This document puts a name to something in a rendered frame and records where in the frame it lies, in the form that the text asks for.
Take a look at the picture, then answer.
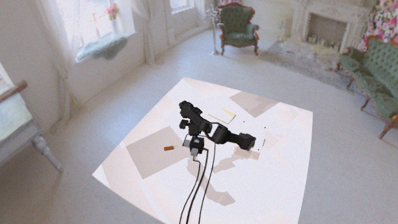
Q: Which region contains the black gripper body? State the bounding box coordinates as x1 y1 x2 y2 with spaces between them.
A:
179 119 213 134

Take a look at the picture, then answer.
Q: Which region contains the brown rectangular bar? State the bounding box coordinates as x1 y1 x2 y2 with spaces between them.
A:
164 146 174 151

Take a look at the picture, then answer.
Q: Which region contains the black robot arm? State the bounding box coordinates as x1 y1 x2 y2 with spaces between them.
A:
179 101 256 151

